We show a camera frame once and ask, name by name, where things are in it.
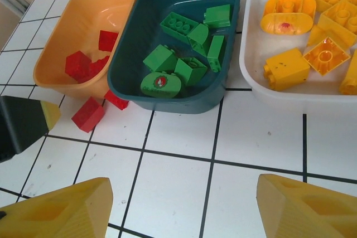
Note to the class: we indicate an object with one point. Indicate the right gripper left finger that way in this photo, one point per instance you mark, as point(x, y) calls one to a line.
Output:
point(55, 213)

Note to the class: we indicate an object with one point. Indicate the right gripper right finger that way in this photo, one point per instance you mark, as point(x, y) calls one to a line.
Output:
point(306, 210)

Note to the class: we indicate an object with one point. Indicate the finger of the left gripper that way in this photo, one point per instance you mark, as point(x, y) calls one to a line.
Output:
point(19, 126)

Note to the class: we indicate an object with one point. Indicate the red lego brick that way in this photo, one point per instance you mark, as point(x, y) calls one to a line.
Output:
point(78, 63)
point(117, 100)
point(88, 114)
point(99, 66)

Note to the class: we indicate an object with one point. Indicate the orange plastic bin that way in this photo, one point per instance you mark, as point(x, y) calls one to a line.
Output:
point(83, 12)

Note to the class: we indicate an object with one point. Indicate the green oval lego piece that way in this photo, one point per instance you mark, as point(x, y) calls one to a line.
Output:
point(160, 83)

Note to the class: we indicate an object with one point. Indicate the white plastic bin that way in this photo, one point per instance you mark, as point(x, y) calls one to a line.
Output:
point(256, 54)

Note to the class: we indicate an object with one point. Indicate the small green lego brick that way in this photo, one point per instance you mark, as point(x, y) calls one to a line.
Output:
point(216, 52)

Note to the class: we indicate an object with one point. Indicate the long green lego brick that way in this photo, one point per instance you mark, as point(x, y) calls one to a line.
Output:
point(178, 24)

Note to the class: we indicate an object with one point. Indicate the yellow rounded lego piece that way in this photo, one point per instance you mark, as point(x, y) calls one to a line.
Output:
point(288, 15)

